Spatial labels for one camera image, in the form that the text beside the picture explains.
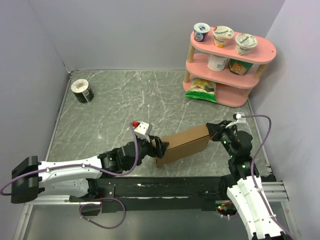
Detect green chips bag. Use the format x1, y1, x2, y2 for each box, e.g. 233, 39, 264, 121
184, 77, 217, 103

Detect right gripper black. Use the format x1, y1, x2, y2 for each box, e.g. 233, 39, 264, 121
205, 120, 236, 158

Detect blue white yogurt cup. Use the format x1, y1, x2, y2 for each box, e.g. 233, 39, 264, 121
193, 22, 211, 43

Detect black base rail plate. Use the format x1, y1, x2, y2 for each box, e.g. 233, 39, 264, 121
69, 174, 237, 213

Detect brown cardboard box sheet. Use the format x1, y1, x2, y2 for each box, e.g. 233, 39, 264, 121
154, 124, 210, 168

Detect black white can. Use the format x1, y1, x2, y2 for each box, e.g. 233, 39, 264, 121
71, 79, 94, 104

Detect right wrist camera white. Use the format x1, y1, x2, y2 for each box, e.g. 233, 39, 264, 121
225, 112, 247, 129

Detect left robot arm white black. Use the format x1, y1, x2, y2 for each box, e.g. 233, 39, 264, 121
10, 136, 169, 204

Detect pink three-tier shelf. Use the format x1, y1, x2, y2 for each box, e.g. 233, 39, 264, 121
183, 27, 277, 108

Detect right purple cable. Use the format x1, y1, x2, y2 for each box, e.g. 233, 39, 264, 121
241, 114, 297, 240

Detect white Chobani yogurt cup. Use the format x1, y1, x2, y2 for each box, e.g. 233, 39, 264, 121
234, 33, 258, 56

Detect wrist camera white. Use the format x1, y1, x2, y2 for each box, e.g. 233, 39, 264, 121
225, 112, 247, 129
132, 121, 153, 142

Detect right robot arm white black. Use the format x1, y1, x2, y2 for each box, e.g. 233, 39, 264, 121
206, 120, 294, 240

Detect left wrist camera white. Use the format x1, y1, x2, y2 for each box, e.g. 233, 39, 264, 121
132, 121, 153, 142

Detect aluminium frame rail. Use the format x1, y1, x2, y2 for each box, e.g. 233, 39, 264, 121
262, 182, 302, 240

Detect white cup middle shelf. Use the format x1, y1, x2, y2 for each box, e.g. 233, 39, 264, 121
207, 54, 229, 72

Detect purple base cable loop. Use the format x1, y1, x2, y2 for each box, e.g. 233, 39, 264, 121
78, 197, 127, 230

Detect orange Chobani yogurt cup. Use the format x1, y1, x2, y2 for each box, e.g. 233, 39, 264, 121
213, 25, 235, 48

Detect green orange package middle shelf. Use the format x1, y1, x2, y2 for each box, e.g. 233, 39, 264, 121
228, 58, 253, 76

